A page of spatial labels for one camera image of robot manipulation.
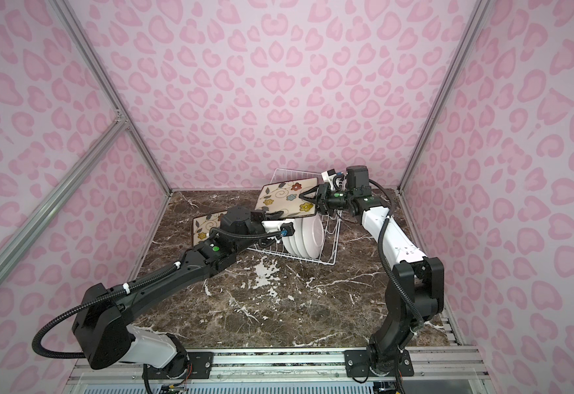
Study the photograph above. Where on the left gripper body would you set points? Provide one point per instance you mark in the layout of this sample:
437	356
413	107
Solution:
258	217

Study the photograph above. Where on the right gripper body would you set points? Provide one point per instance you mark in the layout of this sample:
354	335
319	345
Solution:
321	198

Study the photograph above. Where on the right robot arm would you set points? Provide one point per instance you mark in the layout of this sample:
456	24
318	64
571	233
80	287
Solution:
429	285

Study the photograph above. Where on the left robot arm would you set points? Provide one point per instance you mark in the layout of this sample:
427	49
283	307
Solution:
105	329

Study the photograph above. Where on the white wire dish rack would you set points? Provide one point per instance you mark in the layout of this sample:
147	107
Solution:
330	223

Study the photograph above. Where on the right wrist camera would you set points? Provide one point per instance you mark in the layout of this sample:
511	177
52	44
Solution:
328	177

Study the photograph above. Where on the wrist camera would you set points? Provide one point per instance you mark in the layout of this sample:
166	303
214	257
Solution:
328	177
278	228

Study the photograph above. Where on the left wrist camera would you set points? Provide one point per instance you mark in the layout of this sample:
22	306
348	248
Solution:
278	228

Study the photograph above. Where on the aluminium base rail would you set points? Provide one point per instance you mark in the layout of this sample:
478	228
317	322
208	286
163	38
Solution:
455	369

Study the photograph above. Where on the aluminium corner post right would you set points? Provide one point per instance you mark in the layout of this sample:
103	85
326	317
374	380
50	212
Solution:
477	20

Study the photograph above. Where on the aluminium corner post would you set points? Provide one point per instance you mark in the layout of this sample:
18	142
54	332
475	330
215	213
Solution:
77	34
477	20

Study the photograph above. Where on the aluminium corner post left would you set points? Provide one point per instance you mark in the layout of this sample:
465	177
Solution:
77	34

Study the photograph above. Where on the aluminium frame strut left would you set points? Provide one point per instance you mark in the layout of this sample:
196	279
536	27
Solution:
23	239

